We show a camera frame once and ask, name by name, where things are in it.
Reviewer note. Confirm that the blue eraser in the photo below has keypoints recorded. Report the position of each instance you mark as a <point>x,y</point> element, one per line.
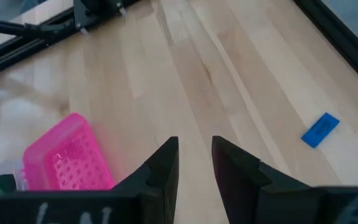
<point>320,130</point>

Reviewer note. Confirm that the pink-lidded clear pencil box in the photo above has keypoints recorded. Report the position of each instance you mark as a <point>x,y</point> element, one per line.
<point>70,155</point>

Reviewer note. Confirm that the black aluminium table frame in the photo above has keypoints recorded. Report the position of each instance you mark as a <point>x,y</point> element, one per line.
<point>346,43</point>

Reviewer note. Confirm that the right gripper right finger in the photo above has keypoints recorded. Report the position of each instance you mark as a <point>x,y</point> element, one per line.
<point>259,199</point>

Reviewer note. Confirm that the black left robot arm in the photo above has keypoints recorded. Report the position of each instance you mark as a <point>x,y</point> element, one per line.
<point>95,12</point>

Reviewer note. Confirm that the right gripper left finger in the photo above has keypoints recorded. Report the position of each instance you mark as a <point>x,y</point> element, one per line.
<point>135,205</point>

